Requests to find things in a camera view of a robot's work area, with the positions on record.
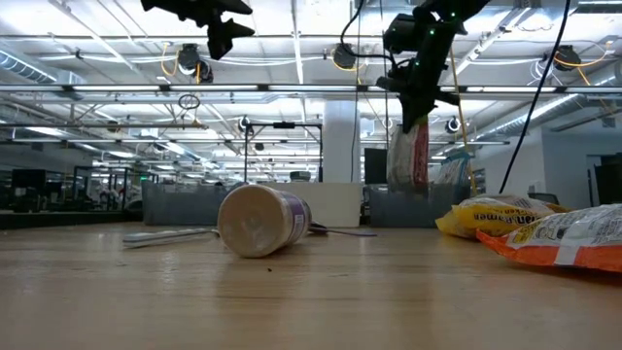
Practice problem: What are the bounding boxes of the dark office chair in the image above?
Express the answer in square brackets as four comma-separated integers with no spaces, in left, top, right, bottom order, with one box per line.
[527,191,561,206]

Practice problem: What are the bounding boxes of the white pillar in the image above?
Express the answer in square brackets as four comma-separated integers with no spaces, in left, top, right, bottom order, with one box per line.
[322,99,363,185]

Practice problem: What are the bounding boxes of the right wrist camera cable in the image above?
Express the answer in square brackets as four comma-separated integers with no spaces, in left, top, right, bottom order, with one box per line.
[338,0,410,67]

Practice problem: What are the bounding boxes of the red ramen packet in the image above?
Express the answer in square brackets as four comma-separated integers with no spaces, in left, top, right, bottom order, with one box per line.
[385,118,432,194]

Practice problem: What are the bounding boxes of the orange ramen packet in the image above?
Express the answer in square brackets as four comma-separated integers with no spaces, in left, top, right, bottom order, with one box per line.
[474,202,622,274]

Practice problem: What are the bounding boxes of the striped handle spoon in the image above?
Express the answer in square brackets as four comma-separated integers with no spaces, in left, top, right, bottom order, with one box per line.
[121,227,220,250]

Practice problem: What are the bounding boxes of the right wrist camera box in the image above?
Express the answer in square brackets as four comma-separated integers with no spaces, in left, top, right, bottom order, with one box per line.
[382,13,425,55]

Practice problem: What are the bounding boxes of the black background rig frame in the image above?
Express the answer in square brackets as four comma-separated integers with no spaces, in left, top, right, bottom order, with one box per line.
[242,121,325,184]

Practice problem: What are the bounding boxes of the black monitor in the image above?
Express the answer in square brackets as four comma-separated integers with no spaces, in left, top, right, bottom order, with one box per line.
[363,147,390,186]

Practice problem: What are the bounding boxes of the silver ventilation duct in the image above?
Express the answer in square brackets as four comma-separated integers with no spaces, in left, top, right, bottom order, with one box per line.
[0,48,59,85]
[473,72,622,143]

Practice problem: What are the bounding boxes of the black cabinet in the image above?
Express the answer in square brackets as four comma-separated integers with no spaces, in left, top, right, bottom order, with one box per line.
[593,154,622,205]

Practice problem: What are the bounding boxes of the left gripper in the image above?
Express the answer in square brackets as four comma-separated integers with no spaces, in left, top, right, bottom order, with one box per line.
[139,0,257,61]

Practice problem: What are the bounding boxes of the white plastic bin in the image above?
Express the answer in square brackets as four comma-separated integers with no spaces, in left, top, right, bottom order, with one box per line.
[260,181,363,228]

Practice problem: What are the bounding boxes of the yellow ramen packet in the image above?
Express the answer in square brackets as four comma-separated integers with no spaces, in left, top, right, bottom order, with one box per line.
[434,192,573,240]

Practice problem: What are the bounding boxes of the purple label spice jar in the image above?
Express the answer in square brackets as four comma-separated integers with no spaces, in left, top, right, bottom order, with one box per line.
[216,183,314,260]

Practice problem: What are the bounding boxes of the blue ramen packet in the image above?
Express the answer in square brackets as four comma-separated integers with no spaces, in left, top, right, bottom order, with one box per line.
[429,152,471,196]

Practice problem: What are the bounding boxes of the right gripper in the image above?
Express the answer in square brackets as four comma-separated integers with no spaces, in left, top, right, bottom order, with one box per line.
[375,17,462,136]

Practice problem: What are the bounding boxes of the grey translucent plastic bin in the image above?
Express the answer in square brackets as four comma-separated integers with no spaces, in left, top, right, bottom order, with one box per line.
[363,183,468,229]
[141,181,244,227]

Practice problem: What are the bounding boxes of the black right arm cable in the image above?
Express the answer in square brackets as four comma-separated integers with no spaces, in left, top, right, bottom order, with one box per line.
[499,0,572,194]

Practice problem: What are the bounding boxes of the yellow cable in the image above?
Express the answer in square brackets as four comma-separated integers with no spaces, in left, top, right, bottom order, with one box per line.
[447,46,480,196]

